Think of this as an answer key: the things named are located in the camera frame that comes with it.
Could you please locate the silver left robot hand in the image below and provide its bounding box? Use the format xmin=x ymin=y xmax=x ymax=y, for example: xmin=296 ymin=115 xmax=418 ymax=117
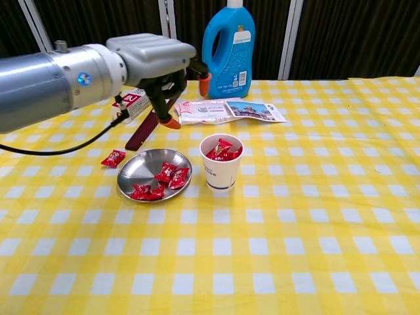
xmin=105 ymin=32 xmax=213 ymax=130

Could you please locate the round steel plate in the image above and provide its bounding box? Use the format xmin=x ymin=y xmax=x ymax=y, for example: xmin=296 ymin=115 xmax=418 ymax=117
xmin=117 ymin=148 xmax=194 ymax=203

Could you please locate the white red cling film box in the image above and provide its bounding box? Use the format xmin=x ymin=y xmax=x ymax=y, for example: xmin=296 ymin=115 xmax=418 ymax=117
xmin=111 ymin=87 xmax=150 ymax=125

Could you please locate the black pleated curtain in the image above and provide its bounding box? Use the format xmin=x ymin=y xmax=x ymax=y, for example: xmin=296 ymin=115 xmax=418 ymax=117
xmin=0 ymin=0 xmax=420 ymax=83

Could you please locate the pink wet wipes pack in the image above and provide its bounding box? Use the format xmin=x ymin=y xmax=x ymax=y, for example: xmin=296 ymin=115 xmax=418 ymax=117
xmin=175 ymin=97 xmax=243 ymax=126

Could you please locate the dark red folded fan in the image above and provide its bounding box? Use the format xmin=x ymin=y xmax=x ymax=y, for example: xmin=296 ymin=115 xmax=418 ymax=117
xmin=125 ymin=80 xmax=188 ymax=152

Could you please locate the blue detergent bottle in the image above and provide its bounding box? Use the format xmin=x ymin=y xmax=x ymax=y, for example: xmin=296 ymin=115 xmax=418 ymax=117
xmin=201 ymin=0 xmax=257 ymax=99

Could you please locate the building photo postcard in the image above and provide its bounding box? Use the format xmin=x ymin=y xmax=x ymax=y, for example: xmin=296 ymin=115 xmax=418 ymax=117
xmin=225 ymin=100 xmax=287 ymax=123

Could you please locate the white paper cup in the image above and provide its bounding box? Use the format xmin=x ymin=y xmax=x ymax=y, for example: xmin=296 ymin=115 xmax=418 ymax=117
xmin=199 ymin=133 xmax=245 ymax=193

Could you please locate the yellow white checkered tablecloth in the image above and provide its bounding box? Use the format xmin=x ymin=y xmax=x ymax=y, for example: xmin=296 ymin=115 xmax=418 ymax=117
xmin=0 ymin=77 xmax=420 ymax=315

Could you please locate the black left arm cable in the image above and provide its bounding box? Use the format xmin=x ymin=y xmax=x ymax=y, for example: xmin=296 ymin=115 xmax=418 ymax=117
xmin=0 ymin=94 xmax=129 ymax=156

